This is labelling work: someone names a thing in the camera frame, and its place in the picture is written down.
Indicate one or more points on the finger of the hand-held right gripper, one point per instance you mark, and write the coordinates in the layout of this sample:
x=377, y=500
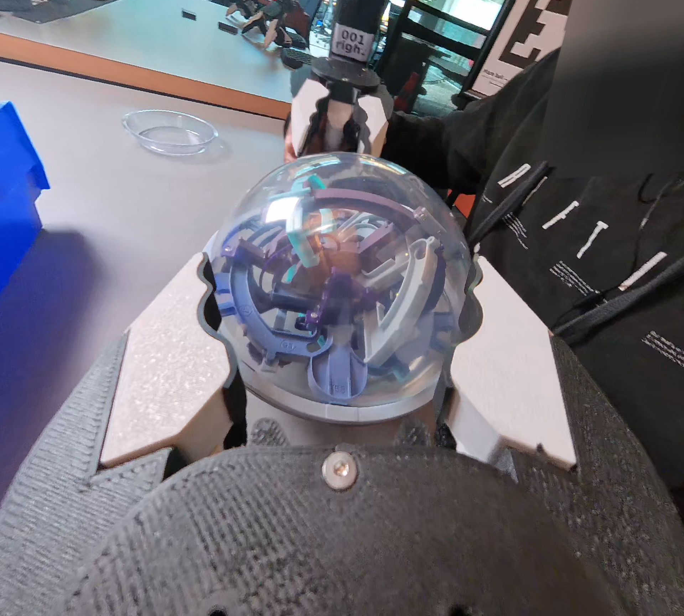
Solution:
x=374, y=123
x=310, y=119

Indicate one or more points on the blue plastic bin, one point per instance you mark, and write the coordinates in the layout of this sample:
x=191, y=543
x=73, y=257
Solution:
x=19, y=194

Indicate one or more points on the black printed hoodie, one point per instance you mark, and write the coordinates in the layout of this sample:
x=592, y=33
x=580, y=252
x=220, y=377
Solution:
x=609, y=285

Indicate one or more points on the person's right hand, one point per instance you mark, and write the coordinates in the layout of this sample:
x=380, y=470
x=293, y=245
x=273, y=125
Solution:
x=289, y=135

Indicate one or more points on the clear plastic maze ball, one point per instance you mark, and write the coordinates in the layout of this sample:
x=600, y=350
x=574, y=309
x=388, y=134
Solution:
x=342, y=285

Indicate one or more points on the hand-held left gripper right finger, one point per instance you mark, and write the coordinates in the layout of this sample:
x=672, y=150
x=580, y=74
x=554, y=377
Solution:
x=518, y=392

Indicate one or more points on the clear plastic dish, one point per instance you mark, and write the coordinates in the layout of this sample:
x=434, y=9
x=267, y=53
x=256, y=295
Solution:
x=171, y=133

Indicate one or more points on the black white marker sign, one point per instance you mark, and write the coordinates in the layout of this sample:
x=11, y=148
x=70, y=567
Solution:
x=534, y=7

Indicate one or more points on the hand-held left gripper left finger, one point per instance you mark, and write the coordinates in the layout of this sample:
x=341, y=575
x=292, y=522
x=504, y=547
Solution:
x=160, y=392

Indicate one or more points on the person's right forearm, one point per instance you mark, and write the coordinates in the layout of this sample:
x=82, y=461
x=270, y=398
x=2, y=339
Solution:
x=470, y=135

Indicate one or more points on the black and tan device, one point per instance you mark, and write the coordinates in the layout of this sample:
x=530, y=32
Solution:
x=273, y=12

